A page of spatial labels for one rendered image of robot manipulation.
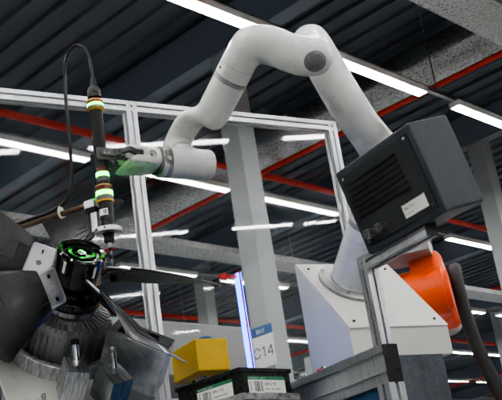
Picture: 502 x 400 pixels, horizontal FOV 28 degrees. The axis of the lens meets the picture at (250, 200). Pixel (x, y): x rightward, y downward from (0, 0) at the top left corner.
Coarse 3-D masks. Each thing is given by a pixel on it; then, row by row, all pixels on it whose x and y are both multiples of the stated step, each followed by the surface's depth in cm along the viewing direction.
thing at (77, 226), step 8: (120, 200) 266; (72, 216) 264; (80, 216) 262; (88, 216) 260; (48, 224) 265; (56, 224) 264; (64, 224) 262; (72, 224) 260; (80, 224) 258; (88, 224) 256; (48, 232) 263; (56, 232) 261; (64, 232) 259; (72, 232) 256; (80, 232) 254; (88, 232) 252; (56, 240) 257; (88, 240) 248
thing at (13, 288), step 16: (0, 272) 219; (16, 272) 222; (32, 272) 225; (0, 288) 216; (16, 288) 220; (32, 288) 223; (0, 304) 214; (16, 304) 218; (32, 304) 222; (48, 304) 226; (0, 320) 212; (16, 320) 216; (32, 320) 220; (16, 336) 214; (0, 352) 208; (16, 352) 212
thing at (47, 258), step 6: (36, 246) 239; (42, 246) 239; (48, 246) 239; (30, 252) 239; (36, 252) 239; (48, 252) 239; (54, 252) 239; (30, 258) 238; (36, 258) 238; (42, 258) 238; (48, 258) 238; (30, 264) 238; (42, 264) 238; (48, 264) 238; (30, 270) 237; (36, 270) 237; (42, 270) 238
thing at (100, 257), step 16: (64, 240) 237; (80, 240) 239; (64, 256) 231; (80, 256) 233; (96, 256) 236; (64, 272) 231; (80, 272) 231; (96, 272) 233; (64, 288) 233; (80, 288) 233; (64, 304) 233; (80, 304) 234; (96, 304) 237
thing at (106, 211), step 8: (88, 88) 259; (96, 88) 258; (88, 96) 258; (96, 96) 261; (104, 200) 247; (104, 208) 247; (112, 208) 248; (104, 216) 246; (112, 216) 247; (104, 224) 245; (112, 224) 246; (112, 232) 245; (104, 240) 245; (112, 240) 245
